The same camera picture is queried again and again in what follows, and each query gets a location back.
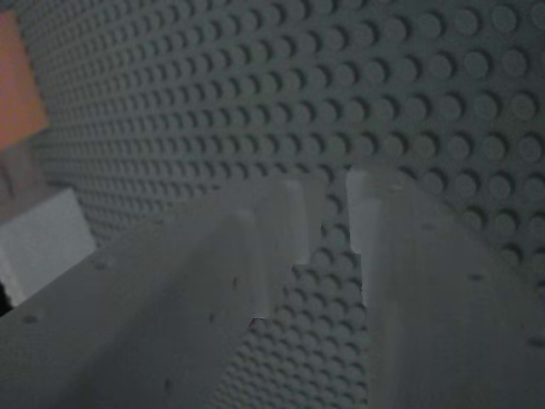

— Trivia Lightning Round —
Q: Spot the gray Lego baseplate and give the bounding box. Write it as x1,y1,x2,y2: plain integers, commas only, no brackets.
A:
14,0,545,409

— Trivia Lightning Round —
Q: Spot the orange lego block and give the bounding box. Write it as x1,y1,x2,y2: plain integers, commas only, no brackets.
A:
0,10,51,151

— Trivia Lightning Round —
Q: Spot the light grey lego block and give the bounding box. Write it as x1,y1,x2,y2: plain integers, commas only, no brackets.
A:
0,144,98,308

